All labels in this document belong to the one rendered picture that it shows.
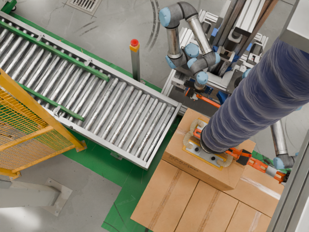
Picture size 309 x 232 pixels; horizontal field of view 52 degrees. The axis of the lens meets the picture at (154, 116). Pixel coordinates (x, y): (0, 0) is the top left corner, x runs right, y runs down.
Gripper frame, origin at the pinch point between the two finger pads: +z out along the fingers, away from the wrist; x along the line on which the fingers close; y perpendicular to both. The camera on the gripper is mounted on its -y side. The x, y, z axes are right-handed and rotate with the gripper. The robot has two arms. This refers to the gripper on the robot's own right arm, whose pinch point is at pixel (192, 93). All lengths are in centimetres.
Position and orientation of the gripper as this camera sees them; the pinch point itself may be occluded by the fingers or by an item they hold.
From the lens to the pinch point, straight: 246.8
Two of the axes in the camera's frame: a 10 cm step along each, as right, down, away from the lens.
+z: -0.2, 2.7, 9.6
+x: 4.8, -8.4, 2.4
